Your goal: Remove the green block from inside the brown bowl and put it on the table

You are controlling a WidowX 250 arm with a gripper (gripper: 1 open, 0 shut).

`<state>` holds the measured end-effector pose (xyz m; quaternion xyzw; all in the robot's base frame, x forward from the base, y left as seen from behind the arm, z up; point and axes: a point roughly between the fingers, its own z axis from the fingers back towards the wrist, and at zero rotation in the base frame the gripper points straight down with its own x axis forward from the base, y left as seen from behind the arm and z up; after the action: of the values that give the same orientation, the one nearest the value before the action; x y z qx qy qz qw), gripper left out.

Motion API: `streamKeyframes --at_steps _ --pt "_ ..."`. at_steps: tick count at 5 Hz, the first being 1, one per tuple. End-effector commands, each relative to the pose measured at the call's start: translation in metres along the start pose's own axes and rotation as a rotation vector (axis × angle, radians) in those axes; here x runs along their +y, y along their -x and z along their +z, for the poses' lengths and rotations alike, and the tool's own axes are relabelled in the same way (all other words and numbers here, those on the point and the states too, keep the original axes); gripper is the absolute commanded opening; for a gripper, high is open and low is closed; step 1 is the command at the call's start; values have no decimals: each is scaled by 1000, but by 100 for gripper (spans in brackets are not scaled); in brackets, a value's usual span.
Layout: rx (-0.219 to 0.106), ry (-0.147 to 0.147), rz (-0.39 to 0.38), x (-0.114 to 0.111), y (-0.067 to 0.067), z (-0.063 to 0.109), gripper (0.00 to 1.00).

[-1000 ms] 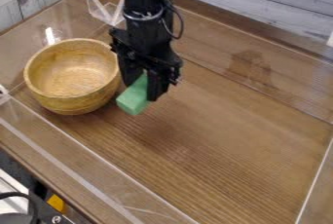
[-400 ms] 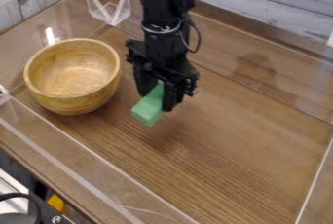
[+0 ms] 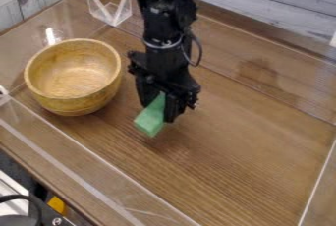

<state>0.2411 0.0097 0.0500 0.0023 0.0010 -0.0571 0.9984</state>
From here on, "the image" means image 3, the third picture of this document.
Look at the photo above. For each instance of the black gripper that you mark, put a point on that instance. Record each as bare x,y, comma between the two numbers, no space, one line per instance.
162,71

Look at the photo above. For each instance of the green rectangular block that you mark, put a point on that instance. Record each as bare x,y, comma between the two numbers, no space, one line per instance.
150,119

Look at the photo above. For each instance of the brown wooden bowl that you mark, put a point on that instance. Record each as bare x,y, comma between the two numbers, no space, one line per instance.
74,76

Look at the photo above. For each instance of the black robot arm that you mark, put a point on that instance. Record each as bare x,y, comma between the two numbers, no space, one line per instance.
169,20

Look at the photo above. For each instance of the black device with yellow label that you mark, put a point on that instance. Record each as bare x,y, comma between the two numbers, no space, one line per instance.
51,217

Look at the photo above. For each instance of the clear acrylic corner bracket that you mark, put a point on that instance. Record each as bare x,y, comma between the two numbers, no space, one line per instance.
5,95
111,13

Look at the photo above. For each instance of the clear acrylic left corner bracket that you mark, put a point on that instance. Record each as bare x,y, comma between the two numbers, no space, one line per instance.
5,95

